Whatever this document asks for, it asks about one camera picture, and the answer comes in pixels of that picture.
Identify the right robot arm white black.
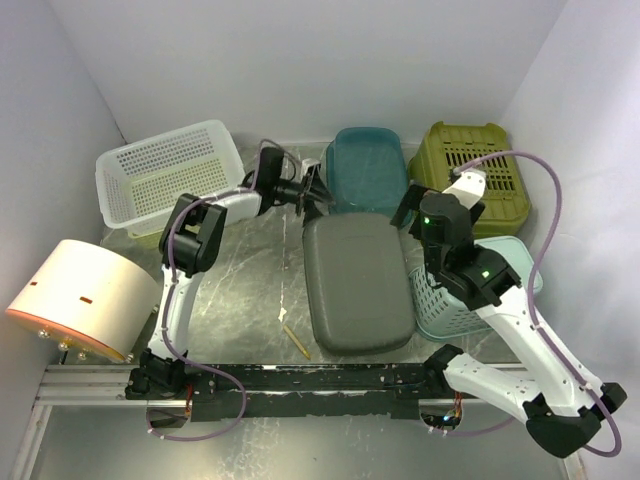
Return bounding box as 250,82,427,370
391,184,627,458

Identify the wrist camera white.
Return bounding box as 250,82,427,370
301,158,321,175
443,169,486,210

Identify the cream cylindrical appliance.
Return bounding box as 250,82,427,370
6,239,161,363

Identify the white perforated basket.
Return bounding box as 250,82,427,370
95,120,245,236

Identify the grey plastic tub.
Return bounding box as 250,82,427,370
302,213,415,356

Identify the small wooden stick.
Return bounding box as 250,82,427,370
282,324,311,360

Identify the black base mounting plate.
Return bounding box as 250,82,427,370
125,363,454,422

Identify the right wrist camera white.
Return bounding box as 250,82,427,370
443,169,486,210

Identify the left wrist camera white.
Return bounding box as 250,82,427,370
301,158,321,175

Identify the light blue perforated basket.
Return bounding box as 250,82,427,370
409,236,542,346

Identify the teal transparent plastic tub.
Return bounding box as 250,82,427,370
326,127,409,218

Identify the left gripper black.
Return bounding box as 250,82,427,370
274,167,340,231

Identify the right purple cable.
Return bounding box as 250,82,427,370
427,149,624,459

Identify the pale yellow perforated basket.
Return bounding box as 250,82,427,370
127,230,163,251

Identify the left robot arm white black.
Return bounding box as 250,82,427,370
126,145,334,399

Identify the olive green plastic basket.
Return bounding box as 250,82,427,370
407,121,532,240

